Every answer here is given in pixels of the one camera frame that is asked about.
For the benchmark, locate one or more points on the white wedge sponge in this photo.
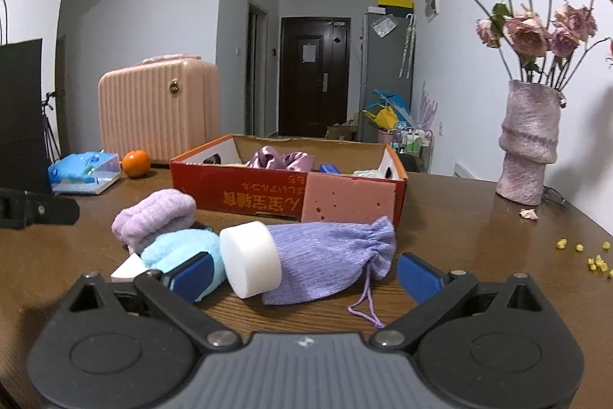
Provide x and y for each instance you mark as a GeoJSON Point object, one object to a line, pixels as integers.
{"type": "Point", "coordinates": [128, 270]}

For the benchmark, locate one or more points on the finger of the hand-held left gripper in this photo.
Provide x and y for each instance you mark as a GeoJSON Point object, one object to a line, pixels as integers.
{"type": "Point", "coordinates": [52, 210]}

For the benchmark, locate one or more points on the scattered yellow flower buds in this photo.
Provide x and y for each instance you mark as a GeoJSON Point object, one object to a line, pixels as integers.
{"type": "Point", "coordinates": [598, 264]}

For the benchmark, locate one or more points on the small blue tissue packet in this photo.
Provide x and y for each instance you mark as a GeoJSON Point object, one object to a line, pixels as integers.
{"type": "Point", "coordinates": [330, 169]}

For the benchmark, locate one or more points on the cart with bottles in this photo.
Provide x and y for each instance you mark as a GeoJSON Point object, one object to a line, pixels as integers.
{"type": "Point", "coordinates": [414, 143]}

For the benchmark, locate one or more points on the grey refrigerator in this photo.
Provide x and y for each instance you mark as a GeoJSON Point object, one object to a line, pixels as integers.
{"type": "Point", "coordinates": [383, 69]}

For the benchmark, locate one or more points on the purple satin bow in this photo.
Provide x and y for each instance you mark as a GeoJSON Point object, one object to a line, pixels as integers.
{"type": "Point", "coordinates": [277, 160]}

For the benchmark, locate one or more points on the clear plastic pouch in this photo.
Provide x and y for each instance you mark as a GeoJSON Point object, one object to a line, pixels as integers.
{"type": "Point", "coordinates": [384, 27]}

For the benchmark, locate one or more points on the orange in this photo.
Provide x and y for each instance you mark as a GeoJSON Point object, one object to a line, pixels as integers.
{"type": "Point", "coordinates": [136, 163]}

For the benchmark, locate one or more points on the white wall unit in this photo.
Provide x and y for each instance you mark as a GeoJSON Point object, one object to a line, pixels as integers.
{"type": "Point", "coordinates": [474, 172]}

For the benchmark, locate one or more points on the dried pink roses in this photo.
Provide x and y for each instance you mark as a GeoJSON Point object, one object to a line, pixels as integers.
{"type": "Point", "coordinates": [527, 30]}

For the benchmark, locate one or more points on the blue tissue pack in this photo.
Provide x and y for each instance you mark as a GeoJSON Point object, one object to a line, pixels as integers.
{"type": "Point", "coordinates": [79, 174]}

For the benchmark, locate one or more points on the side door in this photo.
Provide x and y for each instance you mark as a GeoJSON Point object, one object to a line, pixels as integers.
{"type": "Point", "coordinates": [257, 69]}

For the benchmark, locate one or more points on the lavender towel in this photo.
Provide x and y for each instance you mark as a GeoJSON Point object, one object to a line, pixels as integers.
{"type": "Point", "coordinates": [153, 215]}

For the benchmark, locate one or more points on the white round foam sponge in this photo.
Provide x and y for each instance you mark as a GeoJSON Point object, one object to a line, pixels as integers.
{"type": "Point", "coordinates": [249, 258]}

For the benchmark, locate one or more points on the hanging white umbrellas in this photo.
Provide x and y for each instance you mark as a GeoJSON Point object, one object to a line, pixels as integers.
{"type": "Point", "coordinates": [408, 47]}

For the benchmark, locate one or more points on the brown floor carton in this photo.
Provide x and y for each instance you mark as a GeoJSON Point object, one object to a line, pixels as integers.
{"type": "Point", "coordinates": [342, 133]}

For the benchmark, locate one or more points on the pink sponge block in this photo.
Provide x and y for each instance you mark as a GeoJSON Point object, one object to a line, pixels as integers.
{"type": "Point", "coordinates": [347, 198]}

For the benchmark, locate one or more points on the fallen pink petal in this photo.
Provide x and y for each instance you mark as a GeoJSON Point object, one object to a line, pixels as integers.
{"type": "Point", "coordinates": [528, 214]}

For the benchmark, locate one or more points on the pink bucket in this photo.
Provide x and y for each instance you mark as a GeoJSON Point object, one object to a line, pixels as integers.
{"type": "Point", "coordinates": [385, 136]}

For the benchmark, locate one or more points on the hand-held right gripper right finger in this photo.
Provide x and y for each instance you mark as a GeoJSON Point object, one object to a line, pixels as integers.
{"type": "Point", "coordinates": [419, 277]}

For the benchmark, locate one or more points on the light blue fluffy puff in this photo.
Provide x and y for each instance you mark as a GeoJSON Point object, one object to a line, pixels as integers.
{"type": "Point", "coordinates": [177, 248]}

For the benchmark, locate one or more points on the pink textured vase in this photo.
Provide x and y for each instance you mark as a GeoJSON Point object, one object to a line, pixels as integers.
{"type": "Point", "coordinates": [529, 140]}

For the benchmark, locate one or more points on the dark brown entrance door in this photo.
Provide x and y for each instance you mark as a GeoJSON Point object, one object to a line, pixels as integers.
{"type": "Point", "coordinates": [313, 83]}

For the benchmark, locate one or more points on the wall electrical panel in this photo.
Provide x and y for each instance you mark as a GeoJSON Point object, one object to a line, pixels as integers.
{"type": "Point", "coordinates": [432, 9]}

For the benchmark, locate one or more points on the red cardboard box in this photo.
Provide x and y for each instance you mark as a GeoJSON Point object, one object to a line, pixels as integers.
{"type": "Point", "coordinates": [239, 193]}

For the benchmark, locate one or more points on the black tripod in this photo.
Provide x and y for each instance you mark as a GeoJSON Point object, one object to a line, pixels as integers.
{"type": "Point", "coordinates": [50, 126]}

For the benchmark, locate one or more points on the black eyeglasses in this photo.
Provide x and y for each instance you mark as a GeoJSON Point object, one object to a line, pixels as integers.
{"type": "Point", "coordinates": [553, 197]}

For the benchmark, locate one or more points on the black paper bag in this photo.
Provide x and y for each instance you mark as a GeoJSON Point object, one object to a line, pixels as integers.
{"type": "Point", "coordinates": [21, 116]}

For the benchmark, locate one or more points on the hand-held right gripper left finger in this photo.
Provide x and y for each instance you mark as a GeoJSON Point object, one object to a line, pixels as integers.
{"type": "Point", "coordinates": [194, 277]}

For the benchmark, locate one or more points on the pink ribbed suitcase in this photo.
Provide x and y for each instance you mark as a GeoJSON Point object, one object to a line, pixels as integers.
{"type": "Point", "coordinates": [153, 107]}

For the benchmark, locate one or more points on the yellow watering can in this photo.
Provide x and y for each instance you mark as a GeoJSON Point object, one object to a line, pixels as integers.
{"type": "Point", "coordinates": [383, 117]}

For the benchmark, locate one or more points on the yellow black box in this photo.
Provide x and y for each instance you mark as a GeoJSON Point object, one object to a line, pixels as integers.
{"type": "Point", "coordinates": [395, 4]}

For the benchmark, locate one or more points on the blue folding rack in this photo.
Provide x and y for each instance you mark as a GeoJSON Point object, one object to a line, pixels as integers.
{"type": "Point", "coordinates": [390, 98]}

